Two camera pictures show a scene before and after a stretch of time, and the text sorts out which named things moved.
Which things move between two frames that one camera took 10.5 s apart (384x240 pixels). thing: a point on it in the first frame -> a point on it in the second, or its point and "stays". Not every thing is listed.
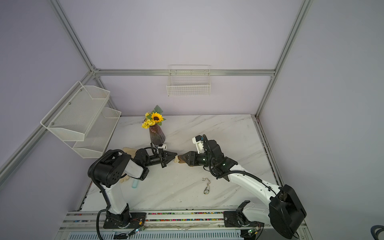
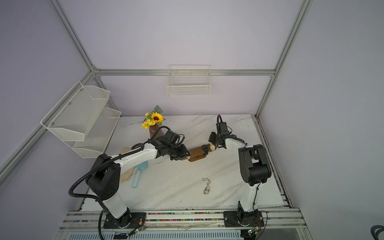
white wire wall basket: [189, 80] stays
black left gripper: [164, 157] -> [183, 154]
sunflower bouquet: [155, 117] stays
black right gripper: [194, 158] -> [213, 134]
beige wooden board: [130, 151] stays
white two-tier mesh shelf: [81, 121] stays
